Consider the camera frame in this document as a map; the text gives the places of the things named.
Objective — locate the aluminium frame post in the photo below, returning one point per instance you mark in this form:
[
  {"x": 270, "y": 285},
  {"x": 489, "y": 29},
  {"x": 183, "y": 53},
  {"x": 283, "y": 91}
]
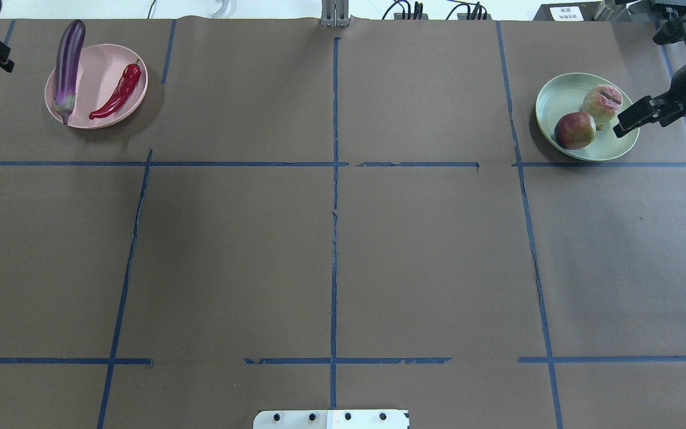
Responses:
[{"x": 335, "y": 13}]

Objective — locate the white label card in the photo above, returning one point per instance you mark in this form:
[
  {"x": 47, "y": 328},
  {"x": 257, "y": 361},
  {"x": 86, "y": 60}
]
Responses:
[{"x": 567, "y": 12}]

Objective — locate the pink yellow peach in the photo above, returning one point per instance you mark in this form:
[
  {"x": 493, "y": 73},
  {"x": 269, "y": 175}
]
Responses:
[{"x": 603, "y": 103}]

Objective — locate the red chili pepper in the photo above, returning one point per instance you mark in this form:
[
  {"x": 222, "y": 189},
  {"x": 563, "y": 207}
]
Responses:
[{"x": 125, "y": 87}]

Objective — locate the light green round plate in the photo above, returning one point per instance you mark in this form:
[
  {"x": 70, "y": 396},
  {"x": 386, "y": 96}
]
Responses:
[{"x": 564, "y": 94}]

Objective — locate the purple eggplant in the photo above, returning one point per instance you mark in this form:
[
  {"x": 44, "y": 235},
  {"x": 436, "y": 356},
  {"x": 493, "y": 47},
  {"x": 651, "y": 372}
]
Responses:
[{"x": 66, "y": 69}]

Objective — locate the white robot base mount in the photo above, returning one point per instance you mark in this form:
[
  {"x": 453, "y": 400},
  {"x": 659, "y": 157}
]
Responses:
[{"x": 333, "y": 418}]

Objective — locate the red yellow pomegranate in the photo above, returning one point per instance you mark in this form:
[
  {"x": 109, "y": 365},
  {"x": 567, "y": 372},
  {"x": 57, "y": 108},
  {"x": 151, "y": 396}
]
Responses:
[{"x": 575, "y": 130}]

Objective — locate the pink round plate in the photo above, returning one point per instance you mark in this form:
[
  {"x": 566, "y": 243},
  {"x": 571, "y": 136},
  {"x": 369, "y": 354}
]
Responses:
[{"x": 99, "y": 72}]

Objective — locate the orange circuit board lower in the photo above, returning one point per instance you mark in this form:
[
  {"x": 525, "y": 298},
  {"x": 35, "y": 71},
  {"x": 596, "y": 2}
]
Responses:
[{"x": 468, "y": 11}]

